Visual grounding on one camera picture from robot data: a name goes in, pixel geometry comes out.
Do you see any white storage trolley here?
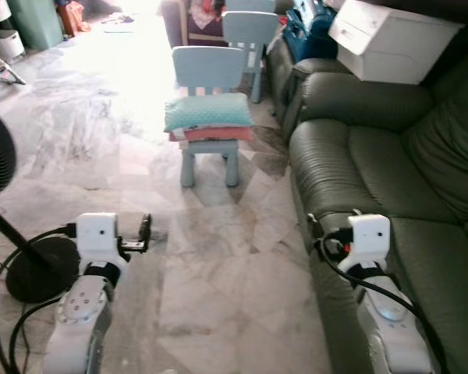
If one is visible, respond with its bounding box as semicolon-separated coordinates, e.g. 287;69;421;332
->
0;0;26;63

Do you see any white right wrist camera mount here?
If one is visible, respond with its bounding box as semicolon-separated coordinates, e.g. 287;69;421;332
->
346;213;392;272

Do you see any pile of mixed clothes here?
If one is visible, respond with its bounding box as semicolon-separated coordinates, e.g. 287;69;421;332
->
189;0;225;38

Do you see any purple sofa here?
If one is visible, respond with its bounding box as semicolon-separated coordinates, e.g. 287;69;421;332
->
159;0;229;49

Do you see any small blue floor mat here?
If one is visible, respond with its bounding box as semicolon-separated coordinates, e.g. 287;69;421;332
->
101;17;137;34

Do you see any short black left arm cable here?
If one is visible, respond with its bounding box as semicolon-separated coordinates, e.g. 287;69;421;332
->
8;296;63;374

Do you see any dark green leather sofa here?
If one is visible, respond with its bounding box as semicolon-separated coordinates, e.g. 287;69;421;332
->
265;23;468;374

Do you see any orange draped cloth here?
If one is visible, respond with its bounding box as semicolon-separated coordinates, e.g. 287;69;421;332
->
57;0;92;37

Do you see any teal dotted minky pillow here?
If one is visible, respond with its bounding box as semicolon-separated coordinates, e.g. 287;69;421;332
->
164;93;257;134

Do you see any long black left arm cable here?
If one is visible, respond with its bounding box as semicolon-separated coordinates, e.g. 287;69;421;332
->
0;224;79;374

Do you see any pink dotted minky pillow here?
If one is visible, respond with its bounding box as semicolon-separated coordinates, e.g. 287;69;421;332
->
169;125;255;143

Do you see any green plastic cabinet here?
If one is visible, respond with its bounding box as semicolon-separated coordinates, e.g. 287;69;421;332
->
6;0;64;51

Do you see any colourful fabric folding frame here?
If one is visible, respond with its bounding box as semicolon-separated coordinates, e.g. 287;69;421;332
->
0;48;28;86

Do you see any blue hard suitcase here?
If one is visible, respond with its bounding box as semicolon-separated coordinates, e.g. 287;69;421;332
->
283;4;340;63

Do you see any black standing fan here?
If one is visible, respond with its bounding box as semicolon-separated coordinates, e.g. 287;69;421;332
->
0;105;83;305

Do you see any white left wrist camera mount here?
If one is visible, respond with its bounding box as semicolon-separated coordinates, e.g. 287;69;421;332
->
76;213;122;264

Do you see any white plastic drawer box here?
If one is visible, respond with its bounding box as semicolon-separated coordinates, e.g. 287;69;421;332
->
328;0;466;85

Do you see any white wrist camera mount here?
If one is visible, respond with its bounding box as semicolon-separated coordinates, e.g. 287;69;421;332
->
346;213;392;272
76;213;122;264

